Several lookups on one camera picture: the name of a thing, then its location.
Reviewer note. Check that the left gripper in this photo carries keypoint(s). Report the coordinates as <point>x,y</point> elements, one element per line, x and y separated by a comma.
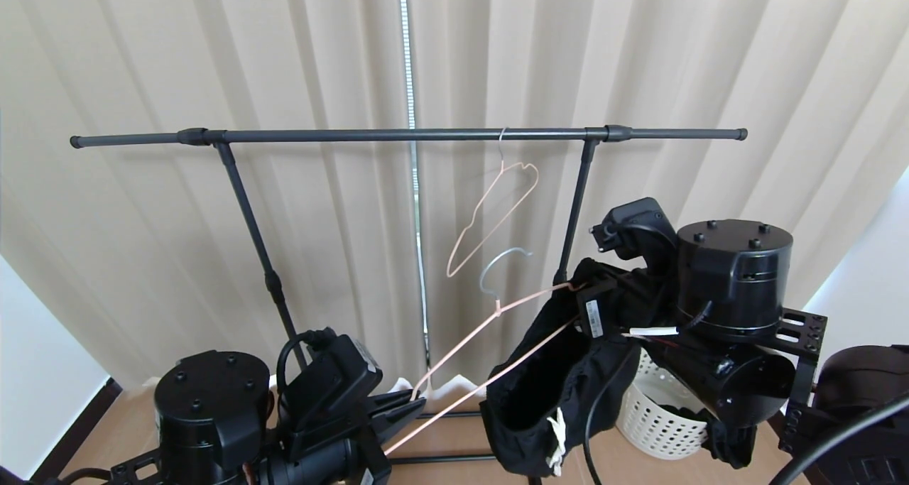
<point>319,460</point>

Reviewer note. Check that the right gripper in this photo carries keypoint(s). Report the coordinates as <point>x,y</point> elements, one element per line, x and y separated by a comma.
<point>738,385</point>

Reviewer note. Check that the pink clothes hanger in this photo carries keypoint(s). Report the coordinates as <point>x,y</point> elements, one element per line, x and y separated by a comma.
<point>454,353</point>
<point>488,191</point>

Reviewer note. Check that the black shorts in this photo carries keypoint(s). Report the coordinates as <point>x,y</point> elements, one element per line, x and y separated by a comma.
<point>568,371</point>

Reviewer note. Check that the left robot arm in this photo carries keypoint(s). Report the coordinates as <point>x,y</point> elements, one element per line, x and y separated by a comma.
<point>213,414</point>

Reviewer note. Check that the white laundry basket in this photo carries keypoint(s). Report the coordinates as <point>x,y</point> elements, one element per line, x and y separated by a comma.
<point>653,421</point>

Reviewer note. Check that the black clothes rack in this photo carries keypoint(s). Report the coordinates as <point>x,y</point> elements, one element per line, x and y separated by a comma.
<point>319,135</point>

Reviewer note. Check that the black garment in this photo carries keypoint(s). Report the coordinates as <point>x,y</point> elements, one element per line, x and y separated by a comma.
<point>731,446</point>

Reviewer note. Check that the beige curtain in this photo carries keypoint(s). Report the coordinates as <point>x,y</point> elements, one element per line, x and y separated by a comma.
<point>639,59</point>

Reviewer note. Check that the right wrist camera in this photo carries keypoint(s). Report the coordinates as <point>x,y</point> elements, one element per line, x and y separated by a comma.
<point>635,226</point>

